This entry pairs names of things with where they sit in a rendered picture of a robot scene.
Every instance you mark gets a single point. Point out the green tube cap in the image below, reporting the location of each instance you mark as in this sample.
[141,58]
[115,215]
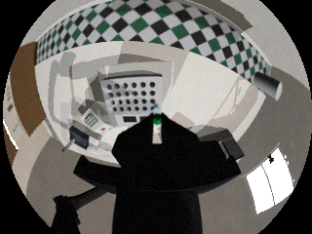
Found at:
[157,114]

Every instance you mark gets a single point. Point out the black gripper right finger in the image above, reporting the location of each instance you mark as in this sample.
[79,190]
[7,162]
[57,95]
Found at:
[174,132]

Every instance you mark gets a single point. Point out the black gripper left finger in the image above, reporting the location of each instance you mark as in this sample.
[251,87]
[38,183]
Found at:
[139,132]

